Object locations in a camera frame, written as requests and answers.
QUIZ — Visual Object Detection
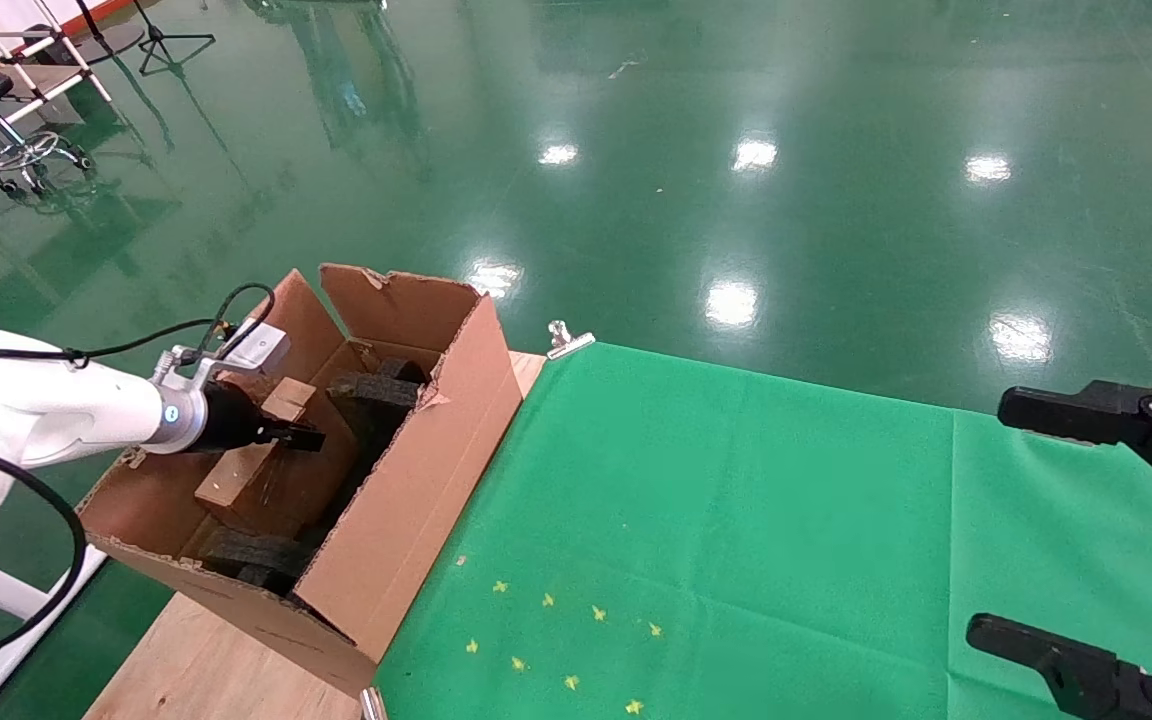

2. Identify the green cloth mat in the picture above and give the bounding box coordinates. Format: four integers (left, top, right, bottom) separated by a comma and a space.
376, 342, 1152, 720

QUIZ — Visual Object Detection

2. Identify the small cardboard box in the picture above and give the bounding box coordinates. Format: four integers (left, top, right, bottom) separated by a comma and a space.
194, 375, 362, 541

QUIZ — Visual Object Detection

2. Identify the white pipe frame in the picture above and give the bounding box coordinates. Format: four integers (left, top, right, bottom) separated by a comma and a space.
0, 545, 109, 720

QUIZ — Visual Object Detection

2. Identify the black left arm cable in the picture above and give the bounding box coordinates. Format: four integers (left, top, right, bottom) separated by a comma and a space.
0, 283, 277, 666

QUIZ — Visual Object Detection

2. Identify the large open cardboard carton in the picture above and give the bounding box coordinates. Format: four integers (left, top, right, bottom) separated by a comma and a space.
76, 263, 524, 698

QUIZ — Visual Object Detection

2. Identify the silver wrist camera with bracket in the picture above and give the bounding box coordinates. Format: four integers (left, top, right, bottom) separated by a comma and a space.
148, 320, 292, 391

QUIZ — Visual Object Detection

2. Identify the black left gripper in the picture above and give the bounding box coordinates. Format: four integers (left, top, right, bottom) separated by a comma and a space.
198, 385, 327, 453

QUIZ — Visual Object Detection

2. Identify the white tube frame table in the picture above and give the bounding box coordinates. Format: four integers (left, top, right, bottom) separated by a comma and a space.
0, 0, 117, 204

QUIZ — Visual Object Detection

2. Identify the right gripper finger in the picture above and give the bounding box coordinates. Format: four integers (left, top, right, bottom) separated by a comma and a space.
966, 613, 1152, 720
998, 376, 1152, 516

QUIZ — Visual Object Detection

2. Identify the black tripod microphone stand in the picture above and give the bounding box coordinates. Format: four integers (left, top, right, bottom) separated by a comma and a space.
76, 0, 219, 76

